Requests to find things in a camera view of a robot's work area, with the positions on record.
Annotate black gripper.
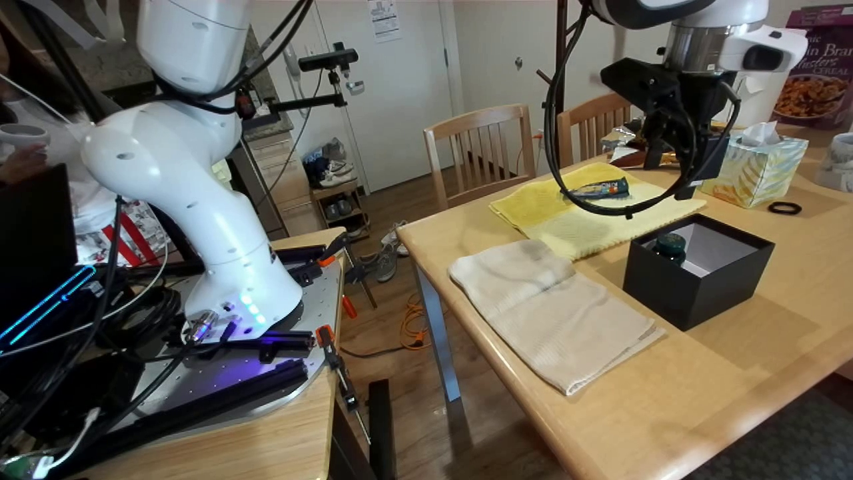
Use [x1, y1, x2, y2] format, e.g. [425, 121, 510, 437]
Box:
[601, 58, 734, 200]

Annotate small green-capped bottle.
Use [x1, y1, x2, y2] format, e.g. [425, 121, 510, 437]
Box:
[653, 236, 689, 265]

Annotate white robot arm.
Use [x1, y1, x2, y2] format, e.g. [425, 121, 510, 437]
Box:
[84, 0, 304, 344]

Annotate patterned tissue box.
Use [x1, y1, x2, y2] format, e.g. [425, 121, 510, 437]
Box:
[701, 122, 809, 209]

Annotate black open box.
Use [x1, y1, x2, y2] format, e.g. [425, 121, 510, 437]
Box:
[625, 213, 774, 330]

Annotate purple food box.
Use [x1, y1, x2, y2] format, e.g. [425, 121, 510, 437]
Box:
[774, 4, 853, 130]

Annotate brown snack packets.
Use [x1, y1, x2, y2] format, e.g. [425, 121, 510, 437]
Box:
[601, 125, 649, 168]

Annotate dark snack wrapper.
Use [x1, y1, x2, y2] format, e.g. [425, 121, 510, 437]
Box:
[571, 176, 630, 200]

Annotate right wooden chair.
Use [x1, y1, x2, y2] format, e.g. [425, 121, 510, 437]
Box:
[558, 93, 642, 165]

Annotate wooden chair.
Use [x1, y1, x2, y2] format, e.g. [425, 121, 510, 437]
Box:
[425, 104, 537, 212]
[558, 93, 642, 165]

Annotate white paper towel roll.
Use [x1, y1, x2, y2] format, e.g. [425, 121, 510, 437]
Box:
[734, 28, 809, 129]

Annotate yellow cloth mat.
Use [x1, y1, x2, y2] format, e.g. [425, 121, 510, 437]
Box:
[490, 162, 705, 261]

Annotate left wooden chair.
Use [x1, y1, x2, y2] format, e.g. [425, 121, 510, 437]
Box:
[425, 104, 537, 212]

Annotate beige folded towel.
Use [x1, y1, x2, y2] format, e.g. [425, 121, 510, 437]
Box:
[450, 241, 665, 397]

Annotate shoe rack with shoes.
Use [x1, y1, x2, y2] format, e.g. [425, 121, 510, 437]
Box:
[302, 140, 365, 233]

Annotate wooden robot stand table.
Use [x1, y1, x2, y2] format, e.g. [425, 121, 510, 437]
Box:
[78, 228, 398, 480]

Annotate black monitor screen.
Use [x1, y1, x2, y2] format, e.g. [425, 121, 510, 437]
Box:
[0, 165, 78, 326]

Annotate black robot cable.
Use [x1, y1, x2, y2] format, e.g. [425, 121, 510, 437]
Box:
[542, 0, 742, 221]

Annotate black camera on stand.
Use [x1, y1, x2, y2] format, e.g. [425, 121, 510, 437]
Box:
[269, 42, 357, 112]

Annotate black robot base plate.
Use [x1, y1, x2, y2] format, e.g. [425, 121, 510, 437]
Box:
[49, 330, 316, 480]

